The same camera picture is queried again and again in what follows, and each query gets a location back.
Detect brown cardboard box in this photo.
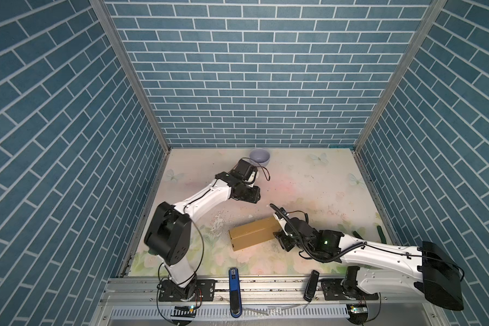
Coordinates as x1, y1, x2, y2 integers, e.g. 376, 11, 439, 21
229, 217, 281, 251

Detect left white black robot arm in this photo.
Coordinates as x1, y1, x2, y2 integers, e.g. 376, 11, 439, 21
143, 158, 262, 290

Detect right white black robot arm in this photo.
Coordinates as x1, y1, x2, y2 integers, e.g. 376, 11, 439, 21
274, 213, 465, 311

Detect lavender ceramic cup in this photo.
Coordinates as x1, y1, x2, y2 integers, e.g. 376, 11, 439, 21
249, 148, 271, 167

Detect black handheld device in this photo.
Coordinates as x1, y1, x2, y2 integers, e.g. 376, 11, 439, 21
303, 270, 320, 302

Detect green pliers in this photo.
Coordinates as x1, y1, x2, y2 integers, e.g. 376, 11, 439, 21
352, 224, 388, 244

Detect right green controller board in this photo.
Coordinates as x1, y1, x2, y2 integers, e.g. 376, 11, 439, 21
347, 305, 369, 315

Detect blue black handheld tool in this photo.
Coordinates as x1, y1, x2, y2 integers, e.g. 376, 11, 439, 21
229, 267, 243, 319

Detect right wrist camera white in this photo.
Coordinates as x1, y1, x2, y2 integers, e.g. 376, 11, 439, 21
274, 209, 287, 232

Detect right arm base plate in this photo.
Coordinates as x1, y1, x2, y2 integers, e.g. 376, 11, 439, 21
319, 278, 379, 301

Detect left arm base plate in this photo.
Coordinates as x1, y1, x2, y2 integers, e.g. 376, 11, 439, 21
158, 279, 216, 302

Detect white slotted cable duct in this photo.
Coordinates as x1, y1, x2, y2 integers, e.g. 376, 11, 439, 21
111, 304, 349, 321

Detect aluminium front rail frame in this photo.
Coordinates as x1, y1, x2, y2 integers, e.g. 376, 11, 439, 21
91, 275, 449, 325

